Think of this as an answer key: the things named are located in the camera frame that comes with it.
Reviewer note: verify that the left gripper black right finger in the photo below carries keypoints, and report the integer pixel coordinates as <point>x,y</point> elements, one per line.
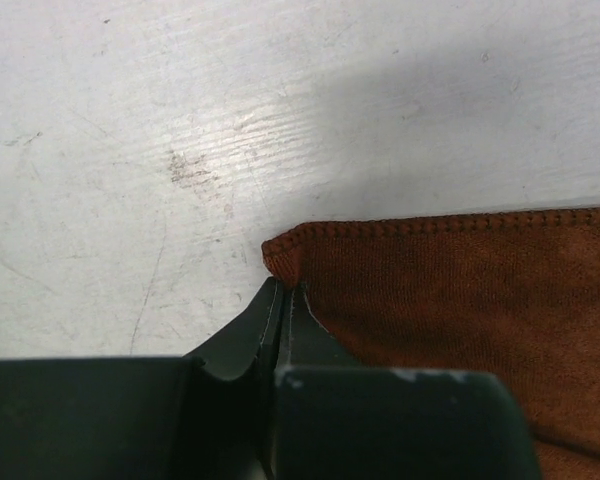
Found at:
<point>309,371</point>

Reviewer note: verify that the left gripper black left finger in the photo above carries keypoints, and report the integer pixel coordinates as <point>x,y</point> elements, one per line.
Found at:
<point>227,405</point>

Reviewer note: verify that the rust orange towel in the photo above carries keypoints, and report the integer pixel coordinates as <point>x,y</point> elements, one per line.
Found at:
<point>516,294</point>

